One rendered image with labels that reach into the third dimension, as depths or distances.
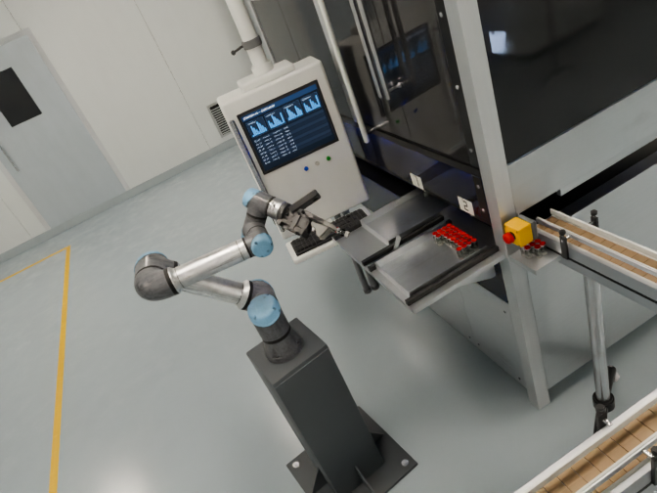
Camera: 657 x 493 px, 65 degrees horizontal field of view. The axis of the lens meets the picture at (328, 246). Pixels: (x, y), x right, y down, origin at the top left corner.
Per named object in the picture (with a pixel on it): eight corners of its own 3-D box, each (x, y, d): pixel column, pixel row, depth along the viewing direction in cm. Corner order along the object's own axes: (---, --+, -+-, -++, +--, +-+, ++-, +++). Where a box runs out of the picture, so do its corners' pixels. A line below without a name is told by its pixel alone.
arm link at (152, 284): (126, 292, 164) (268, 229, 170) (127, 276, 174) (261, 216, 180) (144, 319, 170) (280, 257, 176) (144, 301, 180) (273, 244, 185)
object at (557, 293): (447, 181, 421) (420, 77, 376) (701, 296, 248) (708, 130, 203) (342, 240, 402) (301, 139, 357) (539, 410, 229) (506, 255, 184)
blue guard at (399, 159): (299, 124, 346) (289, 99, 337) (492, 221, 184) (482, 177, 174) (299, 124, 346) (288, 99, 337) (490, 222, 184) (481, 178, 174)
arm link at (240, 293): (273, 325, 200) (128, 292, 176) (265, 305, 213) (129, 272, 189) (284, 299, 197) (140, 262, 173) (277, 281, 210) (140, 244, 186)
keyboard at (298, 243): (362, 210, 263) (360, 206, 261) (372, 221, 251) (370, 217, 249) (290, 244, 260) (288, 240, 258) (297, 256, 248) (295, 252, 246)
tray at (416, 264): (447, 228, 211) (445, 221, 209) (488, 253, 189) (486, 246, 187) (376, 269, 205) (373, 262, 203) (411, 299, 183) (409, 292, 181)
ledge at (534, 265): (540, 241, 188) (539, 237, 187) (568, 255, 177) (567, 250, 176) (509, 260, 185) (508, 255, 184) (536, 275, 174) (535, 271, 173)
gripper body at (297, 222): (309, 240, 181) (280, 227, 185) (320, 218, 182) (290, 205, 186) (303, 235, 174) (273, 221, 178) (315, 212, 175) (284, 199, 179)
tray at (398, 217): (423, 191, 242) (421, 185, 240) (457, 208, 220) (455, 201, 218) (362, 226, 235) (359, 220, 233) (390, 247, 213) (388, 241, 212)
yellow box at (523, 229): (522, 230, 180) (519, 213, 176) (538, 238, 174) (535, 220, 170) (505, 241, 179) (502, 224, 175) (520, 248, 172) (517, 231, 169)
